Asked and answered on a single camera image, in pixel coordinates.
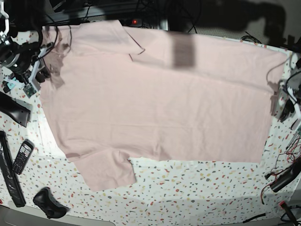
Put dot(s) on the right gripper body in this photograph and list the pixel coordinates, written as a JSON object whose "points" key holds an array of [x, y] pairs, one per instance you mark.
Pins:
{"points": [[17, 58]]}

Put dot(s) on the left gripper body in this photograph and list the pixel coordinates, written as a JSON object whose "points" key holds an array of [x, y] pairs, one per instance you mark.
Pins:
{"points": [[293, 87]]}

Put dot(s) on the pink T-shirt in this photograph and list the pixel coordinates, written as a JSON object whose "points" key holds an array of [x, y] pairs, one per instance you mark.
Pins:
{"points": [[118, 92]]}

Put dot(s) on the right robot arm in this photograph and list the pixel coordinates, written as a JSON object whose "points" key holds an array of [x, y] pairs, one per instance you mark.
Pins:
{"points": [[29, 16]]}

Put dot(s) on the light blue highlighter marker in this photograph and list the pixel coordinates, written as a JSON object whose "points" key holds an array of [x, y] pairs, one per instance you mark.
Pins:
{"points": [[7, 86]]}

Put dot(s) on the long black bar in plastic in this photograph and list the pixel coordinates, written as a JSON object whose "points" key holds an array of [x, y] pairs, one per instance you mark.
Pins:
{"points": [[9, 175]]}

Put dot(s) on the black game controller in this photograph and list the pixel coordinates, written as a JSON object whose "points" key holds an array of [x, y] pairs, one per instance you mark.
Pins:
{"points": [[49, 205]]}

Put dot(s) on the terrazzo patterned table cover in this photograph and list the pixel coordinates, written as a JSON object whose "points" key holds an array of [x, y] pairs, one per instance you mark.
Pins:
{"points": [[166, 193]]}

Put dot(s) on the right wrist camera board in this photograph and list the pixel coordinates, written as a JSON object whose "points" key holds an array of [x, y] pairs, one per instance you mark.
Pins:
{"points": [[29, 90]]}

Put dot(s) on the red handled screwdriver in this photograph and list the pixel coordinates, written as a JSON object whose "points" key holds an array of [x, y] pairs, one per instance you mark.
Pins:
{"points": [[295, 136]]}

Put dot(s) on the black cylinder with red wires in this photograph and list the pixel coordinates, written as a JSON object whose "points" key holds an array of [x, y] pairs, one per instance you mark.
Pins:
{"points": [[286, 176]]}

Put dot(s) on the black cordless phone handset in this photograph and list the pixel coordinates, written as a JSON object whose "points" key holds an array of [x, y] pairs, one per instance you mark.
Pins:
{"points": [[23, 156]]}

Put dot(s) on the black power strip red switch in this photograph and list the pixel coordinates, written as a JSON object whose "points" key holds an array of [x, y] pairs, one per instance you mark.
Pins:
{"points": [[131, 22]]}

